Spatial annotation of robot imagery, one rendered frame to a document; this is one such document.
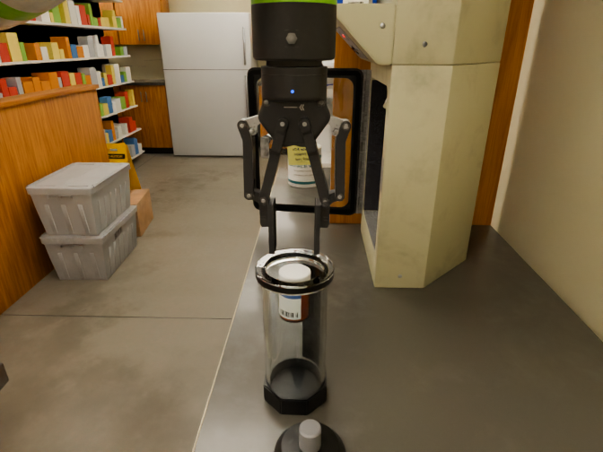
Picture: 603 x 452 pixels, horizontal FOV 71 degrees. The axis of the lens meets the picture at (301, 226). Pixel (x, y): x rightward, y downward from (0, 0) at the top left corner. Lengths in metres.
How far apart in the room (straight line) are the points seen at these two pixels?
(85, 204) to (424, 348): 2.40
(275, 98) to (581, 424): 0.63
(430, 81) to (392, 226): 0.30
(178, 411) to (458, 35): 1.75
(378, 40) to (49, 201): 2.47
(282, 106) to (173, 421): 1.67
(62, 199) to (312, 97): 2.55
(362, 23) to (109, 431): 1.77
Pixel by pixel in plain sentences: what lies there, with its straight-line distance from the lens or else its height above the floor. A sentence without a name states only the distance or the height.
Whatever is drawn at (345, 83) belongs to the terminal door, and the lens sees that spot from 1.14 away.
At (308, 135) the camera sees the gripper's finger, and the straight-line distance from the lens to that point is 0.50.
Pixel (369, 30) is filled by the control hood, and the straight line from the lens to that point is 0.83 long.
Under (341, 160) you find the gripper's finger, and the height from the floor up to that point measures 1.32.
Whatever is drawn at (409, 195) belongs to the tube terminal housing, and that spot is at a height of 1.16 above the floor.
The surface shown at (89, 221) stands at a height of 0.43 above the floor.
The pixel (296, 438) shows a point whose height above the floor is 0.98.
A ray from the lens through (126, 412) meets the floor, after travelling 2.10.
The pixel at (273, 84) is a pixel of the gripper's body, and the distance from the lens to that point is 0.48.
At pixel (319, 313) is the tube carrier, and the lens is 0.58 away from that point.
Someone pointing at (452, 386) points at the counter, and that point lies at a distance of 0.76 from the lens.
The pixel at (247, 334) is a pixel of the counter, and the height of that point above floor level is 0.94.
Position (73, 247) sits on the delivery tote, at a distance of 3.04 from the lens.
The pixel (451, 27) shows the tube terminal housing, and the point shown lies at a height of 1.47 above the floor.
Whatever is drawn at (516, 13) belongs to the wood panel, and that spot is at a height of 1.51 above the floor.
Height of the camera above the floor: 1.45
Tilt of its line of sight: 23 degrees down
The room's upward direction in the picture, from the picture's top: straight up
